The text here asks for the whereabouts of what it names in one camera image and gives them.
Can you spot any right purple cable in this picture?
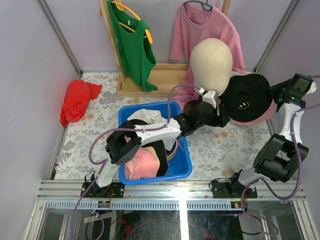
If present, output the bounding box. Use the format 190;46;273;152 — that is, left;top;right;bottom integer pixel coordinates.
239;74;320;237

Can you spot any beige mannequin head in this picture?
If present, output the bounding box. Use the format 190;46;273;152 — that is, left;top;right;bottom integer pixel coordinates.
190;38;233;96

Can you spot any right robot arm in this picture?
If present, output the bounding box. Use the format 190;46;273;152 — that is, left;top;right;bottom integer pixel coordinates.
227;73;317;198

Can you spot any aluminium frame rail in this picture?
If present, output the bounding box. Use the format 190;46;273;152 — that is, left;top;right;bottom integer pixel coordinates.
37;178;308;211

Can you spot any wooden clothes rack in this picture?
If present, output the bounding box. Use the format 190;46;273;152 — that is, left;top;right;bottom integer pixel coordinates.
98;0;231;98

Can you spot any grey clothes hanger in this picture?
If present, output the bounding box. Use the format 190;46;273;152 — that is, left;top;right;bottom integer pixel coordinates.
183;0;213;25

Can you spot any pink t-shirt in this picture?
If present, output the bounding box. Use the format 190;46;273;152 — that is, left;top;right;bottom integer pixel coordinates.
169;4;246;109

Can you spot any blue plastic bin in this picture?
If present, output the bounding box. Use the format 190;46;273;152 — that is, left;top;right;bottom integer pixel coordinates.
118;101;193;185

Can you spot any black cap in bin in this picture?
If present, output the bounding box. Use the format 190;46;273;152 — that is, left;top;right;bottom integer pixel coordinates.
126;118;180;177

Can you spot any yellow clothes hanger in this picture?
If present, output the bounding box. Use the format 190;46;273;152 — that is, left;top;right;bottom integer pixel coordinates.
99;0;153;49

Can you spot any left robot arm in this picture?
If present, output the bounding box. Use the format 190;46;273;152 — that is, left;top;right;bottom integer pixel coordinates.
92;102;230;198

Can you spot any black bucket hat beige brim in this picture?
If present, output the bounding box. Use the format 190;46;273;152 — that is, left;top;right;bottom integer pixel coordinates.
219;73;275;126

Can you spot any pink cap in bin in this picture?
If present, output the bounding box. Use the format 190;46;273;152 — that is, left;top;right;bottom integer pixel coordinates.
124;146;160;181

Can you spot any pink bucket hat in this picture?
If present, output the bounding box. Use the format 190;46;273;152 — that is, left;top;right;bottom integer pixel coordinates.
228;101;277;126

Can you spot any green tank top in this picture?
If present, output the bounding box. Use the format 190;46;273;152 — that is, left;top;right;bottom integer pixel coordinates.
106;0;158;93

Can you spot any white baseball cap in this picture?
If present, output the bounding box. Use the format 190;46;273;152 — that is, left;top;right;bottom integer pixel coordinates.
127;108;167;124

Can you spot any red cloth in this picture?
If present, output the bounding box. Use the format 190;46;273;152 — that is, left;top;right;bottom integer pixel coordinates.
60;79;103;127

